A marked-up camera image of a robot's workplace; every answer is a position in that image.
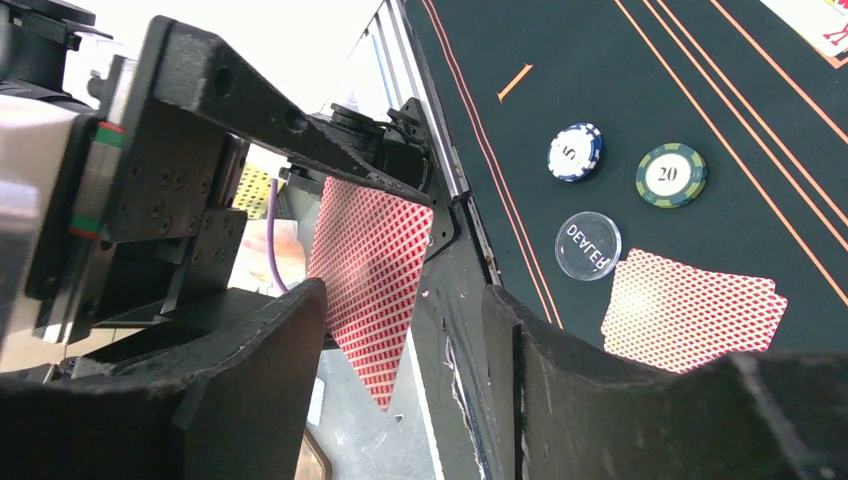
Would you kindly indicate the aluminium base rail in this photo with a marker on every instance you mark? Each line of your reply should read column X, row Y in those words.
column 446, row 341

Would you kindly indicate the green poker table mat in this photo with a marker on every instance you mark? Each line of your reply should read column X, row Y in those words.
column 728, row 78

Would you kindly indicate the white-blue poker chip stack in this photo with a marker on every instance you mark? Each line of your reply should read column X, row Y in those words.
column 574, row 152

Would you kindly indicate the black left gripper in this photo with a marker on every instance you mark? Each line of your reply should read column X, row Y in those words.
column 129, row 209

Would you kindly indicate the face-up community card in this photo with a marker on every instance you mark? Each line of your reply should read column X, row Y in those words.
column 822, row 23

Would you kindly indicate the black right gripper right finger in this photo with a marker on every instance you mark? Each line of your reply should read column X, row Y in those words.
column 573, row 411

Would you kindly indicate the red-backed card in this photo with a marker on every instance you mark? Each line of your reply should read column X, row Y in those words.
column 676, row 317

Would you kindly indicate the clear dealer button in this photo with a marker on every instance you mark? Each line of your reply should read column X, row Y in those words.
column 588, row 246

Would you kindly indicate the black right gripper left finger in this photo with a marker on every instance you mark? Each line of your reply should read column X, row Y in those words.
column 229, row 405

